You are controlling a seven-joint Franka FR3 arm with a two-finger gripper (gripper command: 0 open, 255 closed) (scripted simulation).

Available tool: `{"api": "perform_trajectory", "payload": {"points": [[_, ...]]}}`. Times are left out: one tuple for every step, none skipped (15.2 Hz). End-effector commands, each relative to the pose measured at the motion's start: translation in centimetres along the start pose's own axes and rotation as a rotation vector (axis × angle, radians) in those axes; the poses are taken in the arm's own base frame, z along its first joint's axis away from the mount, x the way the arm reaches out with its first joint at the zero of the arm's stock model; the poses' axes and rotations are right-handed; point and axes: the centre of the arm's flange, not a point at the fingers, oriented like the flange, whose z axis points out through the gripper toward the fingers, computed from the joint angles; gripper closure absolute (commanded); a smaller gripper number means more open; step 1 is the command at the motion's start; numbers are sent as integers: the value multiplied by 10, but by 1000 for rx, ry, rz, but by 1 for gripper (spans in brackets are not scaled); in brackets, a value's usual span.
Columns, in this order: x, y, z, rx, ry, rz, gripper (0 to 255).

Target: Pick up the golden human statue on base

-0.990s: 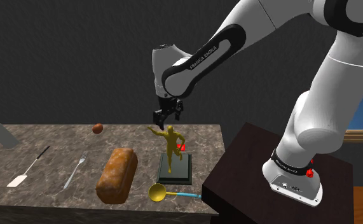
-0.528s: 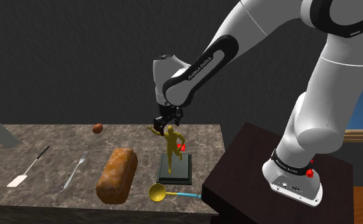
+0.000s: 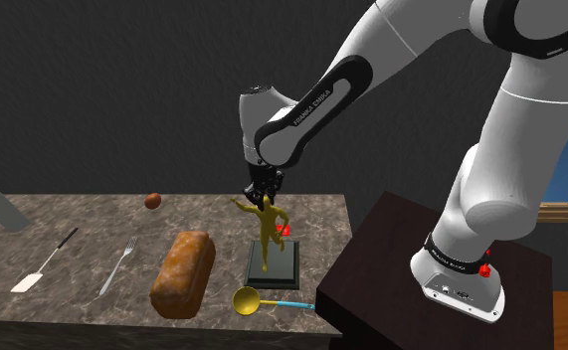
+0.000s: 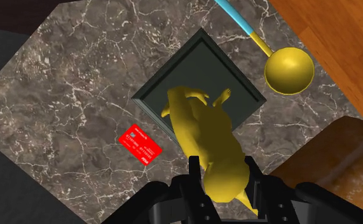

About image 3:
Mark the white spatula with black handle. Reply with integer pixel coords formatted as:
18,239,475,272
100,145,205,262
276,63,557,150
10,227,80,294

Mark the dark robot stand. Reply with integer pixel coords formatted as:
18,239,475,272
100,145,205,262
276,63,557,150
315,190,555,350

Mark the brown bread loaf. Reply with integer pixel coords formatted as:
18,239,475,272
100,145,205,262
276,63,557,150
149,230,217,320

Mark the yellow ladle with blue handle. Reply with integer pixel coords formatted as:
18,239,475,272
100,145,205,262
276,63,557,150
232,285,316,317

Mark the golden figure on dark base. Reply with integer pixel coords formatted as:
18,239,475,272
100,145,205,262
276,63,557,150
230,195,301,291

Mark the grey paper towel roll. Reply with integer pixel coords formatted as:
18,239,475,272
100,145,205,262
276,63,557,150
0,188,33,234

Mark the silver fork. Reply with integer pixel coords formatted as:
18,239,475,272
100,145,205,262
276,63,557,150
98,236,138,297

